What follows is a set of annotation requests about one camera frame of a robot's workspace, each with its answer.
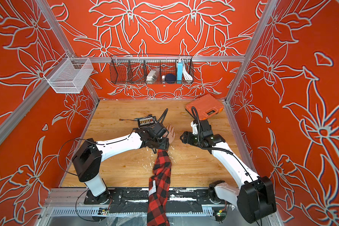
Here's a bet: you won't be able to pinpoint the mannequin hand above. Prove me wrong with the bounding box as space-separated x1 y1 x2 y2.
163 125 176 145

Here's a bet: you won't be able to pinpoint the red black plaid sleeve arm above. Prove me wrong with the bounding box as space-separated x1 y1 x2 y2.
147 150 172 226

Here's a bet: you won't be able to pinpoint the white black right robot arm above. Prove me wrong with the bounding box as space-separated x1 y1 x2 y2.
180 131 277 223

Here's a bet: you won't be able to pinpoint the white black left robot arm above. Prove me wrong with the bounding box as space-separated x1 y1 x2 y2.
72 128 170 204

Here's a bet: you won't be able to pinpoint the black charging board yellow connectors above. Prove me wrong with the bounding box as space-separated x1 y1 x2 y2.
137 115 157 129

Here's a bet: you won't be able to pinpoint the orange tool case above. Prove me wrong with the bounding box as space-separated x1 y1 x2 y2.
185 94 224 121

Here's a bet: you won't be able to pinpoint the dark blue round object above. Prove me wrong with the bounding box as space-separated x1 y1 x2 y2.
164 73 177 84

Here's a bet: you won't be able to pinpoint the silver pouch in basket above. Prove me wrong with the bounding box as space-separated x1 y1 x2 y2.
146 68 160 84

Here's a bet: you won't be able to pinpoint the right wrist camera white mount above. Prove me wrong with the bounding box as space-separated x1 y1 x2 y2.
191 120 213 139

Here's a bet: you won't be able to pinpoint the white cable bundle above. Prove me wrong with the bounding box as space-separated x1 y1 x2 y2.
182 65 193 84

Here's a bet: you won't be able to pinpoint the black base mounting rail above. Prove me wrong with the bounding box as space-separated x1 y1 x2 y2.
82 187 234 215

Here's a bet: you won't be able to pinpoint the black wire wall basket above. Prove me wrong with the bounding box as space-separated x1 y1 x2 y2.
109 54 195 85

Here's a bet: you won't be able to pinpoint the clear plastic wall bin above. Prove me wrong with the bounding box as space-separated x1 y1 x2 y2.
45 58 94 94

